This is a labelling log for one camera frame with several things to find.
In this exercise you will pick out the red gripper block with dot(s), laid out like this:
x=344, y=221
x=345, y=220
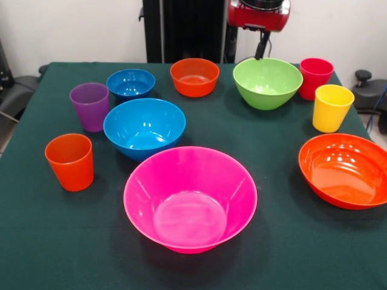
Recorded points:
x=257, y=18

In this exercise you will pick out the pink large plastic bowl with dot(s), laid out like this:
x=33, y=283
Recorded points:
x=190, y=199

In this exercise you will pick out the crimson plastic cup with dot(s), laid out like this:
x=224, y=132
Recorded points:
x=314, y=75

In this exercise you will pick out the orange small plastic bowl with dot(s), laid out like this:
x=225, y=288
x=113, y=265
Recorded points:
x=194, y=78

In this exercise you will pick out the lemon yellow plastic cup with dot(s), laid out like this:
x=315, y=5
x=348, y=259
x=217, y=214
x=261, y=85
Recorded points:
x=331, y=111

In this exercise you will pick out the dark blue small bowl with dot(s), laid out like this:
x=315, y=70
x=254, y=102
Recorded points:
x=130, y=84

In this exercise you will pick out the light blue medium bowl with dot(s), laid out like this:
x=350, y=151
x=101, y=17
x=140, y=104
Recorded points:
x=144, y=130

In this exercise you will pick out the orange shallow plastic bowl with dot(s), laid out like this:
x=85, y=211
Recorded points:
x=344, y=175

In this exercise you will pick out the purple plastic cup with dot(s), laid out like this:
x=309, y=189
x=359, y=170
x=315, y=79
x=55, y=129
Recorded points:
x=89, y=108

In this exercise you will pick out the dark green tablecloth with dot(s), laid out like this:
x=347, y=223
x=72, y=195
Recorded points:
x=302, y=256

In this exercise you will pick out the orange plastic cup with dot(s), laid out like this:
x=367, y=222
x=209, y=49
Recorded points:
x=71, y=169

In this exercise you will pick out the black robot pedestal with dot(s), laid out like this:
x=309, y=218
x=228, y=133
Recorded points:
x=193, y=30

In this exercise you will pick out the black pedestal foot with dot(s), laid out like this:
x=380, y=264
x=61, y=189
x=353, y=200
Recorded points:
x=18, y=90
x=367, y=90

